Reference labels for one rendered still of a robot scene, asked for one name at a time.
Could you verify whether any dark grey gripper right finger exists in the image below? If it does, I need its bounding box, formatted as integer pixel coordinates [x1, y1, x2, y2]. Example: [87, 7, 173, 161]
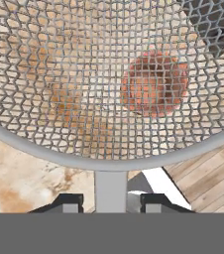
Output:
[140, 192, 196, 214]

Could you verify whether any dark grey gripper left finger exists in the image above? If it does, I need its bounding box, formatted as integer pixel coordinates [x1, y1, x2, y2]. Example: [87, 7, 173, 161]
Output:
[28, 192, 85, 214]

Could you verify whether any grey metal mesh strainer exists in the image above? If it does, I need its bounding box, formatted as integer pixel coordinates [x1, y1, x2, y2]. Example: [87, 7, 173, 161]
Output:
[0, 0, 224, 214]

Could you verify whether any orange-red jug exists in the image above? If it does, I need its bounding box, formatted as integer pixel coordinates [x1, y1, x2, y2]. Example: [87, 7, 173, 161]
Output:
[119, 49, 190, 119]

